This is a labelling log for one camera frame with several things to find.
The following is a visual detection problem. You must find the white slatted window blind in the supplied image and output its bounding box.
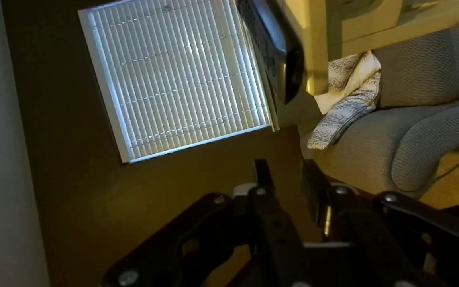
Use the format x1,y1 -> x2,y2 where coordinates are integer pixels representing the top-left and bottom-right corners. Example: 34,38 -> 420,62
77,0 -> 275,165

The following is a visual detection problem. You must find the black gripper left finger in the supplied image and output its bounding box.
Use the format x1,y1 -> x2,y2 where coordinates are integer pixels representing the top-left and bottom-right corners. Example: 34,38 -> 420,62
101,157 -> 316,287

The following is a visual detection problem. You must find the grey fabric sofa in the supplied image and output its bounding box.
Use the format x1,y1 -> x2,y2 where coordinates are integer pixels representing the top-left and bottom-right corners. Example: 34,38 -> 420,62
299,20 -> 459,196

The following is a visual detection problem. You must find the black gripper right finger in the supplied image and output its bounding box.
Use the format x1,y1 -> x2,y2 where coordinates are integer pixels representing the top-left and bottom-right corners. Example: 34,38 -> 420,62
300,157 -> 459,287

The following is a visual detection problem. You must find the grey striped pillow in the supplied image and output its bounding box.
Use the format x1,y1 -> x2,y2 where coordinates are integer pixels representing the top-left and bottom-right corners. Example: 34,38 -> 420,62
306,70 -> 385,151

